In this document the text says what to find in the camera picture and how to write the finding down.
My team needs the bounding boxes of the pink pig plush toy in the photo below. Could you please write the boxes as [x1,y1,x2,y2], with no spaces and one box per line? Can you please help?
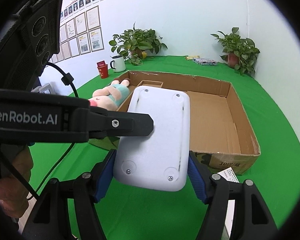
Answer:
[89,78,130,111]

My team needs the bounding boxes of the white plastic device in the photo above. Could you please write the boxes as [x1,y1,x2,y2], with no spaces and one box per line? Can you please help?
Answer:
[113,86,190,192]

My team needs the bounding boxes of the person's left hand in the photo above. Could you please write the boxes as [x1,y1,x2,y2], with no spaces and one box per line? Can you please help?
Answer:
[0,146,33,218]

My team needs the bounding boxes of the large brown cardboard box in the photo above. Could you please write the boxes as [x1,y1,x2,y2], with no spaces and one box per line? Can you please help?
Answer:
[88,70,261,176]

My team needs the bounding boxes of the red paper cup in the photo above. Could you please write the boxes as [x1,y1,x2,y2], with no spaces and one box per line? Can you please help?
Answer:
[97,61,109,79]

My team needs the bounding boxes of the white enamel mug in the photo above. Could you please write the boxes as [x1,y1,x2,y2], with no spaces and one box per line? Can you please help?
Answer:
[110,55,126,73]

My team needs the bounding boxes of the green table cloth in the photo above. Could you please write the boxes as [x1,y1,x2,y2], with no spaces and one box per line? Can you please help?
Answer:
[30,56,300,239]

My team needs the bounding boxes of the left potted green plant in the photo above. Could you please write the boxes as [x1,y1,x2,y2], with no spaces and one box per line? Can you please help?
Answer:
[109,25,168,66]

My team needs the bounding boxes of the potted green plant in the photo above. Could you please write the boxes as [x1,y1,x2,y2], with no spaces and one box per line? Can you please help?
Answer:
[109,25,168,66]
[210,27,260,76]

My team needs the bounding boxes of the yellow paper packet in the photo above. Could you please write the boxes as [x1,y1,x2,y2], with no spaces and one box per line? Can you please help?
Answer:
[185,55,200,61]

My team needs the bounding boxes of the patterned tissue packet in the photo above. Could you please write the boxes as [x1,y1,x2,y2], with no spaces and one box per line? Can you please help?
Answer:
[193,58,218,66]

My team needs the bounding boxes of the right potted green plant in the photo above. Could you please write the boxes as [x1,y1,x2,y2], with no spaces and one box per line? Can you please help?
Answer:
[210,27,260,76]

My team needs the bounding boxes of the black cable with velcro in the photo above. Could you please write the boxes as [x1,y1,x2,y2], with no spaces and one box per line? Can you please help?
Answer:
[0,61,80,202]

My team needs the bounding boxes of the black camera box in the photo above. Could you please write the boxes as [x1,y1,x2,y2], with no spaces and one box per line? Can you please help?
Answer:
[0,0,63,91]

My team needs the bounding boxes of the wall document frames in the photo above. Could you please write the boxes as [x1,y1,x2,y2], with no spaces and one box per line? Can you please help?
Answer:
[48,0,163,65]

